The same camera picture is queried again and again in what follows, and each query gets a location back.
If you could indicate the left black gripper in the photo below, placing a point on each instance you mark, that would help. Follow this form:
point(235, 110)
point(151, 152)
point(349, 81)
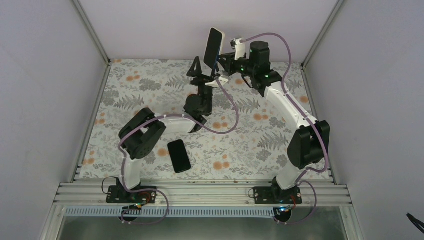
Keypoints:
point(202, 79)

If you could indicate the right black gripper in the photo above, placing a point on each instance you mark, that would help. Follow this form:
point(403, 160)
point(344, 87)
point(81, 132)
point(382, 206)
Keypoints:
point(227, 66)

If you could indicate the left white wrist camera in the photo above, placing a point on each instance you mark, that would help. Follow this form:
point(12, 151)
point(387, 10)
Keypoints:
point(218, 81)

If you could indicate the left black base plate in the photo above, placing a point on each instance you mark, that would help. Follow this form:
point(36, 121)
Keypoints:
point(144, 195)

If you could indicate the black phone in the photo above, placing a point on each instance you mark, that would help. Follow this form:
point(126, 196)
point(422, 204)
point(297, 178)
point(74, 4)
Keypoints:
point(179, 156)

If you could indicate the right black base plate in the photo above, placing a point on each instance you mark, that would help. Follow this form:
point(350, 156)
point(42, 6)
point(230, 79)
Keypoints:
point(273, 195)

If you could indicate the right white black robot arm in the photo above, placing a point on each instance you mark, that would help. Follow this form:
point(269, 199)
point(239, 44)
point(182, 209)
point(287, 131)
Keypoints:
point(308, 148)

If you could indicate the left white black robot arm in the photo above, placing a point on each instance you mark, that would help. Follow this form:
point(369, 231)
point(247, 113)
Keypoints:
point(141, 134)

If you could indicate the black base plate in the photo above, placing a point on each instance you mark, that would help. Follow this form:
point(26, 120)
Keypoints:
point(273, 195)
point(144, 195)

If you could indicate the floral patterned table mat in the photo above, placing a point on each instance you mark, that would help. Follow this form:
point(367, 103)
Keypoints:
point(246, 138)

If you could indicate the black object at edge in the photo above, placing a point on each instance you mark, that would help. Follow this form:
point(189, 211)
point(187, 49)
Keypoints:
point(416, 222)

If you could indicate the aluminium rail frame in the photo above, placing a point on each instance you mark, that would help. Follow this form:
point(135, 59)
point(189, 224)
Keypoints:
point(200, 209)

